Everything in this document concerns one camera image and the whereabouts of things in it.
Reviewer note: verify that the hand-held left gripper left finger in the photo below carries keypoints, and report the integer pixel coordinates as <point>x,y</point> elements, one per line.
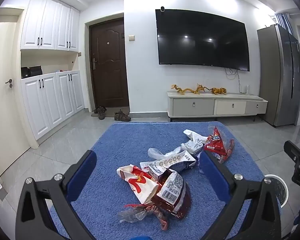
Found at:
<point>83,172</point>

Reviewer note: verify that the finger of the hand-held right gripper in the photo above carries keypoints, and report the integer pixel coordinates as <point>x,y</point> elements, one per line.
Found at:
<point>293,152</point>

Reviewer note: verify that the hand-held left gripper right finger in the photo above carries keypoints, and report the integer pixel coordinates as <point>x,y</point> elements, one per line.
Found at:
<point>212,172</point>

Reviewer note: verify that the white round trash can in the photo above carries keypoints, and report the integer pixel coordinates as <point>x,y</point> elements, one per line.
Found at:
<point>281,187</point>

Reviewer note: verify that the shiny red snack bag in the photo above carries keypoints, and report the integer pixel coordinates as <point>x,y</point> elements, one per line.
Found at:
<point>218,143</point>

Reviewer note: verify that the white wrapper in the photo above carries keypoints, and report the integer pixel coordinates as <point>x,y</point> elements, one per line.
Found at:
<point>193,142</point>

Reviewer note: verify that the dark red barcode wrapper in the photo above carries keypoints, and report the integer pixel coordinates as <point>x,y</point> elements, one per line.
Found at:
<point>175,192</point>

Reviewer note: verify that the white printed carton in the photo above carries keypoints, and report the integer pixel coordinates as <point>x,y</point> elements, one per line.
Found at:
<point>170,163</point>

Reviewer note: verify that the red and white snack bag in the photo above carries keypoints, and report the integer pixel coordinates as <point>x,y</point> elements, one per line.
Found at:
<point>137,182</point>

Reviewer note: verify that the clear plastic bag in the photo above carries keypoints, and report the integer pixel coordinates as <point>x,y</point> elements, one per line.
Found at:
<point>156,153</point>

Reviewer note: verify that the clear red wrapper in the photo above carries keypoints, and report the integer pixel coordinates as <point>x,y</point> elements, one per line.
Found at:
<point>140,213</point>

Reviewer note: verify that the blue fluffy table cloth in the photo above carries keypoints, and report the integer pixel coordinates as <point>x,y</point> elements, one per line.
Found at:
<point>110,155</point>

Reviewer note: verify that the brown shoe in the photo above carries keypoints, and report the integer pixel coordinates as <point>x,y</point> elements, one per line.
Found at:
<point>97,110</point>
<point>102,113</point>
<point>122,116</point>

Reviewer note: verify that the white tv cabinet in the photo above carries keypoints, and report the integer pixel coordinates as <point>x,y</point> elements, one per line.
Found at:
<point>195,106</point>

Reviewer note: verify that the white lower cabinet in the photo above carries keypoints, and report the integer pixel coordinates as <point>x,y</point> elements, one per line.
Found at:
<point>50,102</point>

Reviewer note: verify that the small clear bottle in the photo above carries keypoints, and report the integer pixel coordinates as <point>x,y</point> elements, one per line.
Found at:
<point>247,89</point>

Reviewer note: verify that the grey refrigerator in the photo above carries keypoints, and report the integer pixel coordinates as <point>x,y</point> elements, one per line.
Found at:
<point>277,75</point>

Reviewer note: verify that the golden tiger figurine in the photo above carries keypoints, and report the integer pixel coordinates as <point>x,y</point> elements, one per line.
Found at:
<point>218,90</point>

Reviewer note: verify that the short golden dragon figurine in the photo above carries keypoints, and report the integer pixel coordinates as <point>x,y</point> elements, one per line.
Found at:
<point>202,89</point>

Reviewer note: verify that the long golden dragon figurine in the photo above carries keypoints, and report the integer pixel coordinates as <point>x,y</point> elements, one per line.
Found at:
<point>183,90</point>

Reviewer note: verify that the brown entrance door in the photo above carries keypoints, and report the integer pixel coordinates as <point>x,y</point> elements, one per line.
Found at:
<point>108,65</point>

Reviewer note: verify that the black bag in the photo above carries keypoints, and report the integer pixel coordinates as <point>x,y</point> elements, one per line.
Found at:
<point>31,72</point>

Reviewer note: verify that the striped curtain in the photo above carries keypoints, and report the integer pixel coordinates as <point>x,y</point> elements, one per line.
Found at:
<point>285,21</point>

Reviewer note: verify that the white room door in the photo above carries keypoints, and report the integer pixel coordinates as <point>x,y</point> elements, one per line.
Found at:
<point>5,55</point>

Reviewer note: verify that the large wall television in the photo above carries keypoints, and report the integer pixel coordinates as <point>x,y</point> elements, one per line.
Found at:
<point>202,40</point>

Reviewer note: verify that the beige wall switch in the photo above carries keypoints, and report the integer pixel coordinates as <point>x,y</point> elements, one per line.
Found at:
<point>131,38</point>

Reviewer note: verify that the white upper wall cabinet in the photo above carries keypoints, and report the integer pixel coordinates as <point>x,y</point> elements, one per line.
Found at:
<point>50,22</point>

